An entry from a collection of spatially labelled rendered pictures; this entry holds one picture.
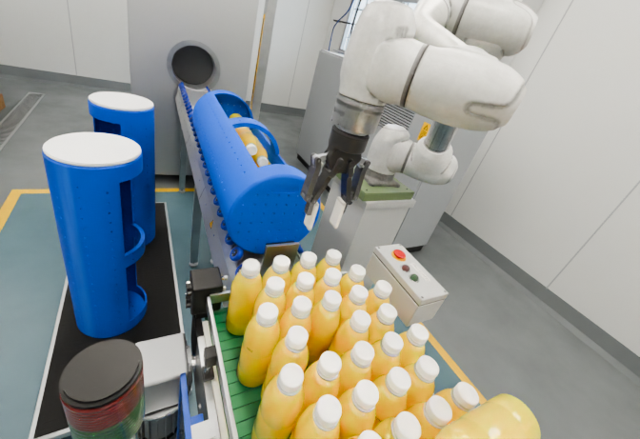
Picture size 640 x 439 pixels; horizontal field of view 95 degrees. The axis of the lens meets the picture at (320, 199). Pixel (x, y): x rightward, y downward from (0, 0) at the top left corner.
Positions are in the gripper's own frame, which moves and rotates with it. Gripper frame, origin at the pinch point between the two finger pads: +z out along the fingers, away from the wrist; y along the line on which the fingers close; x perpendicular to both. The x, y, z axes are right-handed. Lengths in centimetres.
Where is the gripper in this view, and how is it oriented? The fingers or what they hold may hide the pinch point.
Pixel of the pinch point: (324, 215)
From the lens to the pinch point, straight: 66.4
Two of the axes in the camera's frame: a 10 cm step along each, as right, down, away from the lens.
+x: 4.4, 5.3, -7.3
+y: -8.6, 0.1, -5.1
